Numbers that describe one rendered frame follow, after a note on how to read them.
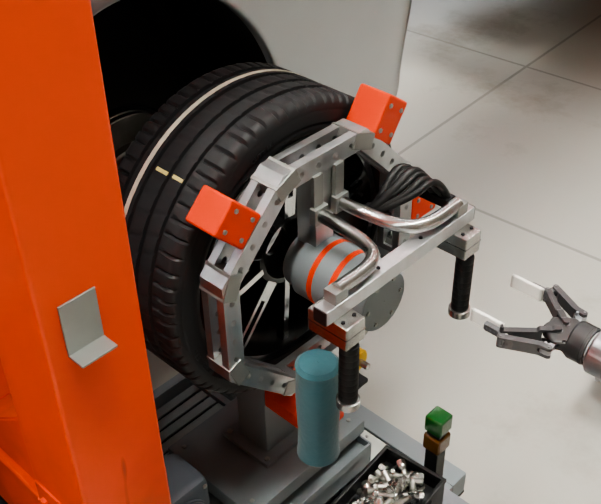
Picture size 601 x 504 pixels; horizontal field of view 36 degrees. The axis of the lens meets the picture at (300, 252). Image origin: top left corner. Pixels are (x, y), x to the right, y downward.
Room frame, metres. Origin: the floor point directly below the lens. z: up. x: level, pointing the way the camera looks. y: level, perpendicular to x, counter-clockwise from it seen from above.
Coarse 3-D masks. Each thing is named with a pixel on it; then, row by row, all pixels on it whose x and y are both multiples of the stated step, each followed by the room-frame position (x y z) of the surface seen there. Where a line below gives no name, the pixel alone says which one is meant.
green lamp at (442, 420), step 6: (438, 408) 1.22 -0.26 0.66; (432, 414) 1.21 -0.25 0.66; (438, 414) 1.21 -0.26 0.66; (444, 414) 1.21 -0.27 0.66; (450, 414) 1.21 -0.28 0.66; (426, 420) 1.20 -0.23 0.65; (432, 420) 1.20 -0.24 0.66; (438, 420) 1.19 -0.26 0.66; (444, 420) 1.19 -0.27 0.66; (450, 420) 1.20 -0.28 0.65; (426, 426) 1.20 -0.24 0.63; (432, 426) 1.19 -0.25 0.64; (438, 426) 1.18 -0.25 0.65; (444, 426) 1.19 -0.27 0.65; (450, 426) 1.20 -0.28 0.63; (432, 432) 1.19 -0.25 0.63; (438, 432) 1.18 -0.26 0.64; (444, 432) 1.19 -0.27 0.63
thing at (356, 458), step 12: (360, 444) 1.59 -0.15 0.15; (348, 456) 1.55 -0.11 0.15; (360, 456) 1.54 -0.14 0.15; (324, 468) 1.51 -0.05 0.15; (336, 468) 1.51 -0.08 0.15; (348, 468) 1.51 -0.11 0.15; (360, 468) 1.54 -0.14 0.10; (312, 480) 1.48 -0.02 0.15; (324, 480) 1.47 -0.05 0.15; (336, 480) 1.48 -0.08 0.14; (348, 480) 1.51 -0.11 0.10; (300, 492) 1.44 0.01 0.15; (312, 492) 1.42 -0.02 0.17; (324, 492) 1.45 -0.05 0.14; (336, 492) 1.48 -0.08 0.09
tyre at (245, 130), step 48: (192, 96) 1.55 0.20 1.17; (240, 96) 1.53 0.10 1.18; (288, 96) 1.52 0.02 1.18; (336, 96) 1.58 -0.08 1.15; (144, 144) 1.47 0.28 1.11; (192, 144) 1.44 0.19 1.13; (240, 144) 1.40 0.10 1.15; (144, 192) 1.40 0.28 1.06; (192, 192) 1.34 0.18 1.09; (144, 240) 1.34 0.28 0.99; (192, 240) 1.29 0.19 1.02; (144, 288) 1.30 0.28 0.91; (192, 288) 1.29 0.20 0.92; (144, 336) 1.32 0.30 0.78; (192, 336) 1.28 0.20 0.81
